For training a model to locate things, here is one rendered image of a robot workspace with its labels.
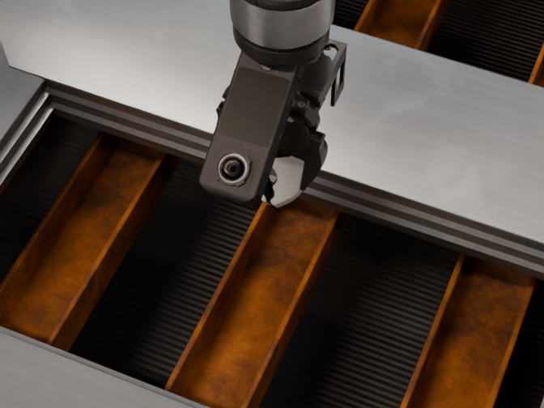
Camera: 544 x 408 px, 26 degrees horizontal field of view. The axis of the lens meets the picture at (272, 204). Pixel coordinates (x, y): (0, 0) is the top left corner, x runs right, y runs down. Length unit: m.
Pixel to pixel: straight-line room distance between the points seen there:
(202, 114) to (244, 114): 0.29
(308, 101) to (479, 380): 0.41
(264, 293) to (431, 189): 0.23
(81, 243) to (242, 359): 0.22
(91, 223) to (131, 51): 0.20
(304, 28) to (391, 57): 0.38
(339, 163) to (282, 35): 0.30
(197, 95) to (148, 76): 0.06
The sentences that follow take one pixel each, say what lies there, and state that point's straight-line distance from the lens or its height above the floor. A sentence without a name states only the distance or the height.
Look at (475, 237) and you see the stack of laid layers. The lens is 1.08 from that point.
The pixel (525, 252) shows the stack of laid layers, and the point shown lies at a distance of 1.08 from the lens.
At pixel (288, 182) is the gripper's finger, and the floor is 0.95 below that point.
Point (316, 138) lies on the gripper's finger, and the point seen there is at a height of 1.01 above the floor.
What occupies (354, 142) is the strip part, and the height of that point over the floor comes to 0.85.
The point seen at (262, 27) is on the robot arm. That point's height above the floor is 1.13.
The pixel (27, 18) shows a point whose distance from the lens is 1.25.
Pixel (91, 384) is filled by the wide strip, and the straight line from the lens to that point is 0.99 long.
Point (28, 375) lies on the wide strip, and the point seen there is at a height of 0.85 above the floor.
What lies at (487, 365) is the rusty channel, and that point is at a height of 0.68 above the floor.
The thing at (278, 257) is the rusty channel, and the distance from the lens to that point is 1.24.
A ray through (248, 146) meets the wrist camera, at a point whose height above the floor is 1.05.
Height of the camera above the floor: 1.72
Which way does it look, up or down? 54 degrees down
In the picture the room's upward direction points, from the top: straight up
